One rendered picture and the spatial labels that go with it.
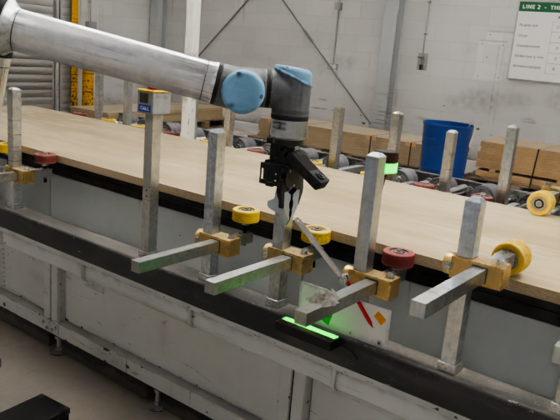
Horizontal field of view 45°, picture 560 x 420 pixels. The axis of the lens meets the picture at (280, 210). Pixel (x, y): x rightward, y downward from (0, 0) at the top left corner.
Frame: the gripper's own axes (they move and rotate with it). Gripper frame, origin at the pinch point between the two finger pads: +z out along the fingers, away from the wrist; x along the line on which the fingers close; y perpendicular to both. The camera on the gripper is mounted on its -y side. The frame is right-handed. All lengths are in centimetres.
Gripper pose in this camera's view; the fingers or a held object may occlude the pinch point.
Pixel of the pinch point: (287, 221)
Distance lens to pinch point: 164.2
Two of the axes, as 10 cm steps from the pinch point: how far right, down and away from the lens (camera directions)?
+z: -0.8, 9.7, 2.4
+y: -7.9, -2.1, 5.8
